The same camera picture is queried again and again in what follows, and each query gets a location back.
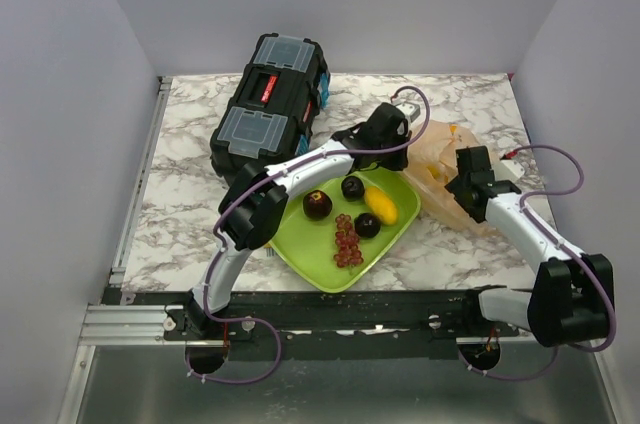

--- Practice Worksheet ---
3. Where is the translucent orange plastic bag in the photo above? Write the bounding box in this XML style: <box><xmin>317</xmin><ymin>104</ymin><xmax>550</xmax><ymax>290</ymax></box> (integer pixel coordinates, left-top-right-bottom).
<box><xmin>403</xmin><ymin>120</ymin><xmax>498</xmax><ymax>237</ymax></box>

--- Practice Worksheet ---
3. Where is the fake yellow mango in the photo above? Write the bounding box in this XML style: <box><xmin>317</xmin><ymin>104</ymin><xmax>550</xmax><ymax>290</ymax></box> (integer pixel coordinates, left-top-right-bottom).
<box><xmin>364</xmin><ymin>186</ymin><xmax>398</xmax><ymax>226</ymax></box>

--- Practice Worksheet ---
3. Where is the dark purple fake plum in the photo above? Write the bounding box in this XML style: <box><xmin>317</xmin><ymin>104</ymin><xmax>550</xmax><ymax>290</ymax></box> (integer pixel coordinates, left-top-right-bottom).
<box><xmin>340</xmin><ymin>175</ymin><xmax>365</xmax><ymax>201</ymax></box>
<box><xmin>353</xmin><ymin>213</ymin><xmax>381</xmax><ymax>239</ymax></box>

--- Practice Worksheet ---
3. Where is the fake red grape bunch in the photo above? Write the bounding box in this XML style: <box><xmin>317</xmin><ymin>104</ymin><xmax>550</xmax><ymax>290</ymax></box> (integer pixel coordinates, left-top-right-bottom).
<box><xmin>333</xmin><ymin>214</ymin><xmax>364</xmax><ymax>269</ymax></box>

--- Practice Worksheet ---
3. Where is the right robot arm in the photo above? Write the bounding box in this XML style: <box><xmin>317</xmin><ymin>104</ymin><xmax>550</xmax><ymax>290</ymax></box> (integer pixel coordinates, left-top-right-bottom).
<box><xmin>446</xmin><ymin>146</ymin><xmax>617</xmax><ymax>353</ymax></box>

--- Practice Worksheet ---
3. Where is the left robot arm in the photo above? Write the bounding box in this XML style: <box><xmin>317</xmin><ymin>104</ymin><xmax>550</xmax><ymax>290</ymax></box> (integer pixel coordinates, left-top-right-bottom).
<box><xmin>185</xmin><ymin>103</ymin><xmax>420</xmax><ymax>339</ymax></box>

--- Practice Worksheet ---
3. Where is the dark red fake apple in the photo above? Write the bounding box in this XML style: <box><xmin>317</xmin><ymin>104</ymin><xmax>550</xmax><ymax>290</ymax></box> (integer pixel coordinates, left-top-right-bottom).
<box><xmin>302</xmin><ymin>190</ymin><xmax>333</xmax><ymax>221</ymax></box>

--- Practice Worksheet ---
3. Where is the green plastic tray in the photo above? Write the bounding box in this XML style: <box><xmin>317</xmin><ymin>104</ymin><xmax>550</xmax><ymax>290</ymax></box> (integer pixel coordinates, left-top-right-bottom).
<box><xmin>271</xmin><ymin>168</ymin><xmax>421</xmax><ymax>293</ymax></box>

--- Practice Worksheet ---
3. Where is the black plastic toolbox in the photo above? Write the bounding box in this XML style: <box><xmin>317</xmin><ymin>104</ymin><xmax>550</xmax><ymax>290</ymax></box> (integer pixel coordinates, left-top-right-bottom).
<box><xmin>210</xmin><ymin>33</ymin><xmax>331</xmax><ymax>184</ymax></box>

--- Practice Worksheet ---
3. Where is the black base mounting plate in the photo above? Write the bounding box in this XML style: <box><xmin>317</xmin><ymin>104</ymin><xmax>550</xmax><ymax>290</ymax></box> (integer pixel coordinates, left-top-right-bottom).
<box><xmin>101</xmin><ymin>288</ymin><xmax>533</xmax><ymax>362</ymax></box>

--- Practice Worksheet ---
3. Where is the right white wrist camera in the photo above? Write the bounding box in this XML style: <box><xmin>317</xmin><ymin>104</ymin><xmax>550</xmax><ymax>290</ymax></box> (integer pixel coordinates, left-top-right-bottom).
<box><xmin>495</xmin><ymin>150</ymin><xmax>525</xmax><ymax>183</ymax></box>

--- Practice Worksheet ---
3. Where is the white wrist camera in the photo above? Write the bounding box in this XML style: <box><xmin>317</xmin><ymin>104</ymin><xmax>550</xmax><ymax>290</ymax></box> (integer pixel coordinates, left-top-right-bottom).
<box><xmin>395</xmin><ymin>102</ymin><xmax>421</xmax><ymax>124</ymax></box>
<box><xmin>495</xmin><ymin>150</ymin><xmax>525</xmax><ymax>183</ymax></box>

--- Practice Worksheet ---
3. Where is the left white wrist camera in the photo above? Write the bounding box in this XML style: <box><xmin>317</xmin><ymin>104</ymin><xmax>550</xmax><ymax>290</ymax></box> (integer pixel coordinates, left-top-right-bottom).
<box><xmin>395</xmin><ymin>102</ymin><xmax>421</xmax><ymax>124</ymax></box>

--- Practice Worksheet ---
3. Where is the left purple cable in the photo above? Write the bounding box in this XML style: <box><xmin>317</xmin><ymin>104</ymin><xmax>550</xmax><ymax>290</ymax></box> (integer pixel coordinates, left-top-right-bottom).
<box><xmin>187</xmin><ymin>86</ymin><xmax>432</xmax><ymax>386</ymax></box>

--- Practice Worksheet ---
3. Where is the aluminium extrusion rail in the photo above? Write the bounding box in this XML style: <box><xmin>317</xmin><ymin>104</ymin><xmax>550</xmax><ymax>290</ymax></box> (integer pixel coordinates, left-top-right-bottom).
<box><xmin>79</xmin><ymin>305</ymin><xmax>166</xmax><ymax>346</ymax></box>

